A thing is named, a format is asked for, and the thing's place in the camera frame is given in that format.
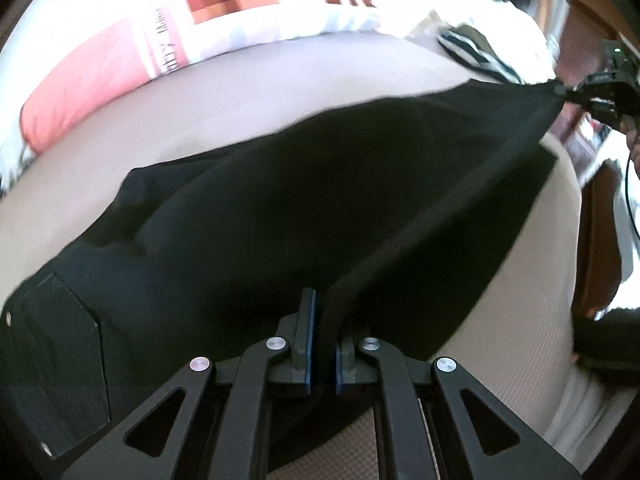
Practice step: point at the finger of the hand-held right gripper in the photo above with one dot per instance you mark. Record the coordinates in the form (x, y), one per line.
(572, 94)

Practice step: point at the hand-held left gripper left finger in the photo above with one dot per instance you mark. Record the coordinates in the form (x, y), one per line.
(312, 312)

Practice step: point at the brown wooden door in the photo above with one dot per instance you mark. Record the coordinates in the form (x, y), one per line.
(585, 20)

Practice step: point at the pink checkered pillow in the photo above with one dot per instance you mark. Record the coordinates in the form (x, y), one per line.
(90, 70)

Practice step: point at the black white striped cloth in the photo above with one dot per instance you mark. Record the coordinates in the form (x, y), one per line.
(470, 52)

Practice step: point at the black pants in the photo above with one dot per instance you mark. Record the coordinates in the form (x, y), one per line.
(300, 185)

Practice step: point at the dark cloth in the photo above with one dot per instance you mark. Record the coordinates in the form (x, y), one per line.
(607, 345)

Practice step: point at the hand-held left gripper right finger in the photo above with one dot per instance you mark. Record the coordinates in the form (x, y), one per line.
(341, 362)

